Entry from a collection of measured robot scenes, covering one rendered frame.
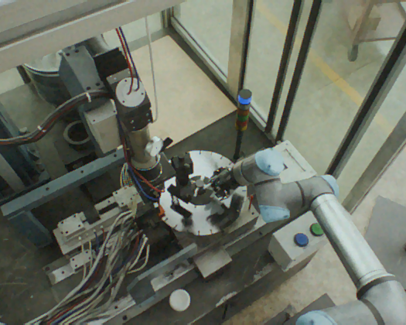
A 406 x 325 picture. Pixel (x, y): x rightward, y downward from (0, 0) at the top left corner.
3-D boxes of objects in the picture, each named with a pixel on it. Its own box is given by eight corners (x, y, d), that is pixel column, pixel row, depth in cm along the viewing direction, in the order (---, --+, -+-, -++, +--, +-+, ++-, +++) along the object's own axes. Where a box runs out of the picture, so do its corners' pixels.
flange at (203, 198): (214, 176, 142) (214, 172, 140) (216, 203, 136) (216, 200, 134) (182, 177, 141) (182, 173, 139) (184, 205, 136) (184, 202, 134)
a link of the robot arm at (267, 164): (268, 178, 103) (261, 146, 104) (243, 187, 112) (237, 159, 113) (290, 174, 107) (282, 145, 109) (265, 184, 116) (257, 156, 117)
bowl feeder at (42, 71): (97, 69, 196) (78, 8, 165) (125, 111, 182) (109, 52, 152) (37, 94, 187) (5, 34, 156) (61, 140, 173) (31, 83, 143)
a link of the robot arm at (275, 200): (307, 213, 104) (295, 173, 107) (266, 223, 103) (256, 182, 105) (298, 216, 112) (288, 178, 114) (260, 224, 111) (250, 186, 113)
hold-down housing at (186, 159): (189, 180, 127) (187, 145, 110) (195, 192, 125) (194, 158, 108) (173, 186, 125) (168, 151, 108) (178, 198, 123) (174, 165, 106)
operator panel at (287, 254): (323, 212, 157) (333, 195, 144) (342, 234, 152) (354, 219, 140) (266, 248, 149) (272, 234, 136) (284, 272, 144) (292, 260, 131)
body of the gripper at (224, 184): (203, 183, 125) (224, 174, 115) (220, 168, 130) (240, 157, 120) (219, 202, 126) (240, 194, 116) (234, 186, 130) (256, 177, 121)
